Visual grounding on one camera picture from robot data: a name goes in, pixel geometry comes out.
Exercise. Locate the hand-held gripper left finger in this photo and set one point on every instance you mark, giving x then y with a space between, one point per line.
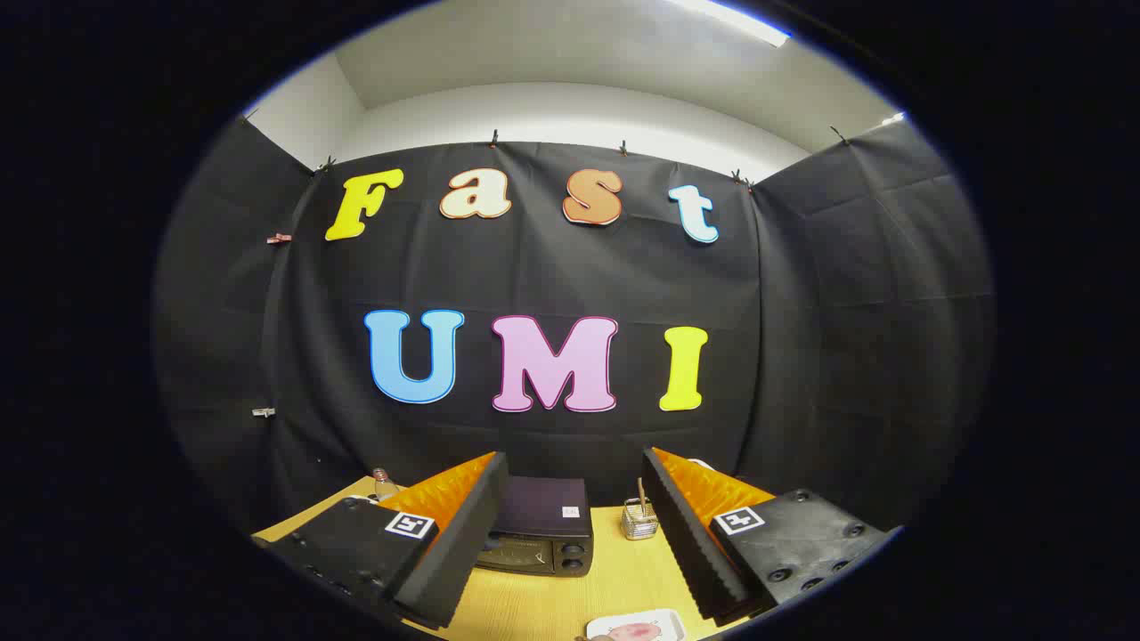
459 543

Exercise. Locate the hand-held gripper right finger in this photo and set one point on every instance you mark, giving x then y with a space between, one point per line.
686 534

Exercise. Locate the white plate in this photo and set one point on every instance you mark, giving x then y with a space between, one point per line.
663 619

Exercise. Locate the black toaster oven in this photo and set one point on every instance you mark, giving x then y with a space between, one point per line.
543 512

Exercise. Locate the pink ham slice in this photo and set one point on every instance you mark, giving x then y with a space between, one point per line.
634 632

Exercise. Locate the wooden stick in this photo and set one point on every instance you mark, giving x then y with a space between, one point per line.
641 491

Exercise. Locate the clear plastic bottle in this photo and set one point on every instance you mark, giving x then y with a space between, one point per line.
385 486

